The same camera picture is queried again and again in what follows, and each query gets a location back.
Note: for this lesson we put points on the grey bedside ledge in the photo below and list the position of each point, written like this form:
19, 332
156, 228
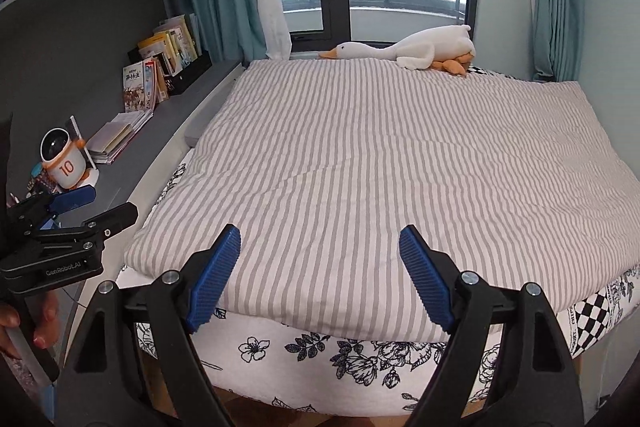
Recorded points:
146, 163

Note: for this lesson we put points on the black book holder with books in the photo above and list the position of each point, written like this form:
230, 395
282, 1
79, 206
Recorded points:
178, 51

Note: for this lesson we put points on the stack of flat books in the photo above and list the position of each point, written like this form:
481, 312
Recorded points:
107, 143

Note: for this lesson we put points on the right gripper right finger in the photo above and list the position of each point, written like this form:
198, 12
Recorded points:
534, 383

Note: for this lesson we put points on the upright picture books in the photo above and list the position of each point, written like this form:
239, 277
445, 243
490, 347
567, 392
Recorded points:
144, 85

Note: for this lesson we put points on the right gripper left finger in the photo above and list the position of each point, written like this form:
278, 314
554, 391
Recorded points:
102, 382

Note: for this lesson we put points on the white orange robot toy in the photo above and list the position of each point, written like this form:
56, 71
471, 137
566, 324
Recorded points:
65, 158

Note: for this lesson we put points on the grey striped white duvet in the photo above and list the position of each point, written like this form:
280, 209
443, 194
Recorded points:
324, 107

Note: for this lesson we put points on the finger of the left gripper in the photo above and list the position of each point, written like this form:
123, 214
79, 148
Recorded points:
113, 221
39, 209

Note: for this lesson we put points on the white plush goose toy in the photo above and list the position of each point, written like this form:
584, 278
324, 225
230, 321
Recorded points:
445, 48

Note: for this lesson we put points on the floral white bed sheet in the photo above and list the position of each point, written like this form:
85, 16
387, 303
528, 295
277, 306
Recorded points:
360, 356

